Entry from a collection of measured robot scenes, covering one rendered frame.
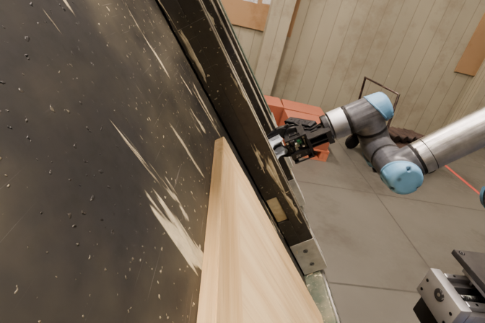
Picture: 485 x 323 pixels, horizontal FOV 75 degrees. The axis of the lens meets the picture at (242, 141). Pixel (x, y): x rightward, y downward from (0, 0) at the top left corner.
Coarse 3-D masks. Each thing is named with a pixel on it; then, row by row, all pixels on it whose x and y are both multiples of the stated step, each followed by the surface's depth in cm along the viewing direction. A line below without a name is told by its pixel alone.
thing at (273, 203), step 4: (268, 200) 81; (272, 200) 81; (276, 200) 81; (268, 204) 81; (272, 204) 81; (276, 204) 81; (280, 204) 82; (272, 208) 82; (276, 208) 82; (280, 208) 82; (272, 212) 83; (276, 212) 83; (280, 212) 83; (284, 212) 83; (276, 216) 83; (280, 216) 83; (284, 216) 83; (276, 220) 84; (280, 220) 84
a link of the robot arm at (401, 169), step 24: (456, 120) 69; (480, 120) 65; (408, 144) 71; (432, 144) 67; (456, 144) 66; (480, 144) 65; (384, 168) 70; (408, 168) 67; (432, 168) 68; (408, 192) 69
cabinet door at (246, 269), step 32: (224, 160) 51; (224, 192) 44; (224, 224) 38; (256, 224) 55; (224, 256) 34; (256, 256) 47; (288, 256) 70; (224, 288) 31; (256, 288) 41; (288, 288) 59; (224, 320) 28; (256, 320) 36; (288, 320) 49; (320, 320) 77
